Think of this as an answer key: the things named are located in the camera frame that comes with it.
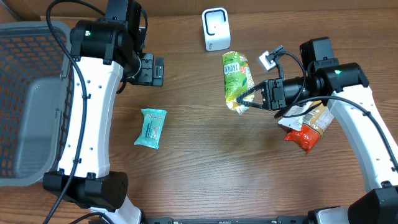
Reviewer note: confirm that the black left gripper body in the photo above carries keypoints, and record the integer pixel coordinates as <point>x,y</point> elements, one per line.
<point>152,70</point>

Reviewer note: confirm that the teal wet wipes pack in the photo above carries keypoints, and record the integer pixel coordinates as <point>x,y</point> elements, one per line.
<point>152,127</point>

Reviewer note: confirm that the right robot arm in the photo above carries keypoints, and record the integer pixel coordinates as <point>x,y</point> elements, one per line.
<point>345,90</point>

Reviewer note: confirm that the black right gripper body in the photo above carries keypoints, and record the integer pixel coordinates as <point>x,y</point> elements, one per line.
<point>271,94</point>

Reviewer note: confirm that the grey plastic shopping basket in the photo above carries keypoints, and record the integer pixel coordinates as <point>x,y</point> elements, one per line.
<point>36,100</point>

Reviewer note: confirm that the green snack pouch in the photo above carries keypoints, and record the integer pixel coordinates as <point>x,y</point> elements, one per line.
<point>237,79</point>

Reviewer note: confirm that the orange spaghetti packet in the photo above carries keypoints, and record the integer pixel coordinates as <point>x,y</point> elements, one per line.
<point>313,125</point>

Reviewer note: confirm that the brown cardboard backdrop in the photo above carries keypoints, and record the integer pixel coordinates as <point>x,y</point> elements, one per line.
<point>32,9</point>

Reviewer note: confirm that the white tube gold cap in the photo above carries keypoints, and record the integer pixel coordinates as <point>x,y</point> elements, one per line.
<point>295,122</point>

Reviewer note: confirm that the white barcode scanner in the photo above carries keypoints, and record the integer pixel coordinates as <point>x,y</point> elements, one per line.
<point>216,29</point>

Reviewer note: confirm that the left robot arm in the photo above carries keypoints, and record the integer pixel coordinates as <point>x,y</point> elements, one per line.
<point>105,55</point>

